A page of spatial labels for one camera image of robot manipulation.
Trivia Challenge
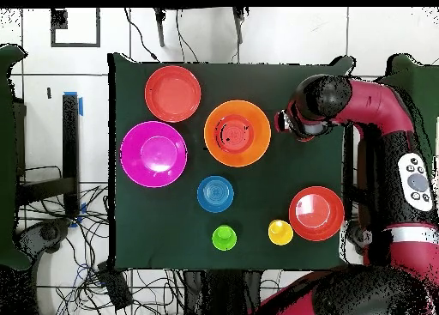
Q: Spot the large orange bowl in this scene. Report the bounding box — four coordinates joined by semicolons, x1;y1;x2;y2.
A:
203;100;272;168

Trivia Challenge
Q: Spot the small red bowl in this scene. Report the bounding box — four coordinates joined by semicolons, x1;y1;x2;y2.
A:
213;114;256;154

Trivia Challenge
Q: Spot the large pink bowl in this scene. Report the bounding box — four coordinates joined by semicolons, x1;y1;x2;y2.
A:
119;120;189;189

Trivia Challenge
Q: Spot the dark green table cloth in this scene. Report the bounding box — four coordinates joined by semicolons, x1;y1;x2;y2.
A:
107;52;356;272

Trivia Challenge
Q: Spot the black upright bar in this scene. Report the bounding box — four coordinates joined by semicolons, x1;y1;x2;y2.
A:
343;124;354;223

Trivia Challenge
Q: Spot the large red bowl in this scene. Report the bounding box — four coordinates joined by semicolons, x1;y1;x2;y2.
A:
144;64;202;124
288;185;346;243

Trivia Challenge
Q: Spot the blue bowl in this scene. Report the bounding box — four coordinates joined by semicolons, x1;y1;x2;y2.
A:
195;175;235;214

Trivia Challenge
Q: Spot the black stand leg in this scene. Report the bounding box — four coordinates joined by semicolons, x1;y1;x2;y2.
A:
153;8;166;48
232;7;245;45

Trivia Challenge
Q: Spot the yellow cup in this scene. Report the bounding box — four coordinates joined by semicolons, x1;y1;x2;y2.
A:
268;219;295;246

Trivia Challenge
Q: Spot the green cup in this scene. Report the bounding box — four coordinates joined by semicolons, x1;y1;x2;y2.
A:
211;224;238;251

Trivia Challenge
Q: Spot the black round device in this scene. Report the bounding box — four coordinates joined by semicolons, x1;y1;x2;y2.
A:
344;221;373;255
15;217;71;257

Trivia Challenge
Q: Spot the green cloth covered table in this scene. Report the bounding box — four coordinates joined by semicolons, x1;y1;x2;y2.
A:
0;44;33;271
373;53;439;227

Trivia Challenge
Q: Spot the black table base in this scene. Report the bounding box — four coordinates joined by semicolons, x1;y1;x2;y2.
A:
181;269;265;315

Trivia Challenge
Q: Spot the black power strip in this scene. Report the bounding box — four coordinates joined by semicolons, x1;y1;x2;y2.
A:
96;260;134;312

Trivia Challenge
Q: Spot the black cable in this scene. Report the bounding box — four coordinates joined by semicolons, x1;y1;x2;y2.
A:
123;8;160;63

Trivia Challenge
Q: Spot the black post with blue tape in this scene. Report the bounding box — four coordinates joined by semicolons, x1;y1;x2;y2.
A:
62;92;84;218

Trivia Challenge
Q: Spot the tangle of black cables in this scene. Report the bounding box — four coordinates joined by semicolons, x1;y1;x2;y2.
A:
16;184;186;315

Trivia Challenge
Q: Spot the black square frame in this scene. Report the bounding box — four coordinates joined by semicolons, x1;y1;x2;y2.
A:
50;8;101;49

